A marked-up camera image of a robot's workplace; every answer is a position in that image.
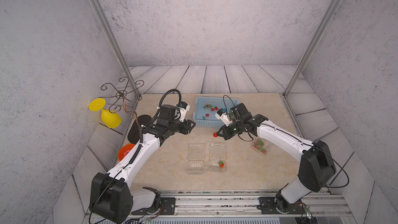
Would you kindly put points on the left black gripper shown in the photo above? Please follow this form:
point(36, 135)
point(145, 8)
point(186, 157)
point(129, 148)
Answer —
point(187, 130)

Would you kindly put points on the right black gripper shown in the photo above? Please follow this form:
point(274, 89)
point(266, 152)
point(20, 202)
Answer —
point(226, 134)

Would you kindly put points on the clear clamshell container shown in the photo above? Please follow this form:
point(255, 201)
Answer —
point(217, 150)
point(260, 145)
point(196, 158)

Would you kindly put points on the light blue perforated basket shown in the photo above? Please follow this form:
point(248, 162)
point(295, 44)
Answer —
point(220, 102)

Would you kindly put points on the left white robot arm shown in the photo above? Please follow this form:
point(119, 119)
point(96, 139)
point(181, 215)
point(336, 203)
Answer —
point(111, 197)

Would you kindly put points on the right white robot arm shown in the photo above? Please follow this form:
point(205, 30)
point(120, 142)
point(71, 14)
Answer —
point(316, 163)

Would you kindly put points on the strawberry cluster left in basket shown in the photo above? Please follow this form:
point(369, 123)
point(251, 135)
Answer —
point(210, 111)

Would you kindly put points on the orange plastic bowl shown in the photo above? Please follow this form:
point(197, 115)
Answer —
point(125, 150)

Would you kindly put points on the yellow plastic goblet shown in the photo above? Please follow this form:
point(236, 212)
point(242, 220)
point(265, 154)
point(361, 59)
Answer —
point(109, 118)

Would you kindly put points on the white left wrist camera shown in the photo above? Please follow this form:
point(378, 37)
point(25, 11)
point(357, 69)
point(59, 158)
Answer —
point(183, 109)

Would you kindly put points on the dark wire jewellery stand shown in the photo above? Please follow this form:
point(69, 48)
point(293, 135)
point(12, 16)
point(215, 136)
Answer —
point(123, 99)

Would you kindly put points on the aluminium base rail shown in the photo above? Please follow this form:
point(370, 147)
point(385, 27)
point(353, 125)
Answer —
point(245, 207)

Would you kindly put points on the aluminium frame post left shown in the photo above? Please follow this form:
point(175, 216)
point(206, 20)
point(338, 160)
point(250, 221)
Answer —
point(98, 10)

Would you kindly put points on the aluminium frame post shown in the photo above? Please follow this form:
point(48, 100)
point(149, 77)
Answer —
point(329, 13)
point(98, 10)

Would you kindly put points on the aluminium frame post right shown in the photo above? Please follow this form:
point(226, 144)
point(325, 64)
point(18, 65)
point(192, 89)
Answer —
point(329, 13)

